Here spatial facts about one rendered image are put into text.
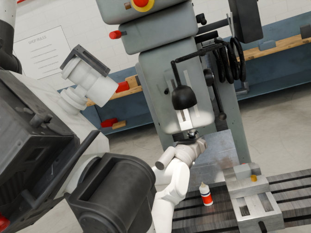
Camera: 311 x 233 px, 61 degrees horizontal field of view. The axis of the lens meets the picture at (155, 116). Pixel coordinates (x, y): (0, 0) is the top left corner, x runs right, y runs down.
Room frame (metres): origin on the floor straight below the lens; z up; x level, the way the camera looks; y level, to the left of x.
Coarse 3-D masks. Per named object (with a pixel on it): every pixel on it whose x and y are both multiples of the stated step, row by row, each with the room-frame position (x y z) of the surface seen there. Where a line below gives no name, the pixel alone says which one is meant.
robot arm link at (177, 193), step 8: (176, 168) 0.73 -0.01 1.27; (184, 168) 0.74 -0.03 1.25; (176, 176) 0.71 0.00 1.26; (184, 176) 0.73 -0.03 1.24; (176, 184) 0.69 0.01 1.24; (184, 184) 0.71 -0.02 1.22; (160, 192) 0.70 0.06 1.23; (168, 192) 0.68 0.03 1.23; (176, 192) 0.68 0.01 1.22; (184, 192) 0.70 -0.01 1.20; (168, 200) 0.67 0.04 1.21; (176, 200) 0.68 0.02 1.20
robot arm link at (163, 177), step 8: (168, 152) 0.79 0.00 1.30; (176, 152) 0.81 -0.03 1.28; (160, 160) 0.75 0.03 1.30; (168, 160) 0.77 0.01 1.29; (176, 160) 0.78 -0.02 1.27; (184, 160) 0.79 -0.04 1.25; (152, 168) 0.80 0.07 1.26; (160, 168) 0.75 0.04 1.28; (168, 168) 0.75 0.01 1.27; (160, 176) 0.76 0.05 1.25; (168, 176) 0.74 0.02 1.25; (160, 184) 0.77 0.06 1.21
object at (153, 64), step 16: (160, 48) 0.88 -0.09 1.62; (176, 48) 0.87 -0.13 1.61; (192, 48) 0.86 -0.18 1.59; (144, 64) 0.89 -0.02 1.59; (160, 64) 0.88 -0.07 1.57; (176, 64) 0.87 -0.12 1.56; (192, 64) 0.86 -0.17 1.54; (160, 80) 0.88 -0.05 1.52; (192, 80) 0.86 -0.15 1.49; (160, 96) 0.89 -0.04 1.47; (208, 96) 0.87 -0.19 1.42; (160, 112) 0.89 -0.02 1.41; (192, 112) 0.87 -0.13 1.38; (208, 112) 0.86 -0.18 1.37; (176, 128) 0.88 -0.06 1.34; (192, 128) 0.88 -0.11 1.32
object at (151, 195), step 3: (153, 189) 1.06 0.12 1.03; (150, 192) 1.00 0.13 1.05; (153, 192) 1.03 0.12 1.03; (156, 192) 1.10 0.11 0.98; (147, 195) 1.00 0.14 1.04; (150, 195) 1.00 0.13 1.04; (153, 195) 1.01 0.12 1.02; (150, 198) 1.00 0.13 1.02; (153, 198) 1.00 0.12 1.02; (150, 201) 1.00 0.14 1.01; (153, 201) 1.00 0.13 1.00; (150, 204) 1.00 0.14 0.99; (150, 207) 1.00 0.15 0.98
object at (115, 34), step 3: (117, 30) 0.77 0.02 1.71; (111, 33) 0.73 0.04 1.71; (114, 33) 0.73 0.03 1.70; (117, 33) 0.74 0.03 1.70; (120, 33) 0.77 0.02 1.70; (123, 33) 0.82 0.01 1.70; (126, 33) 0.86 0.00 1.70; (111, 36) 0.73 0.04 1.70; (114, 36) 0.72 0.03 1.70; (117, 36) 0.74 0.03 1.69; (120, 36) 0.77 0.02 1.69
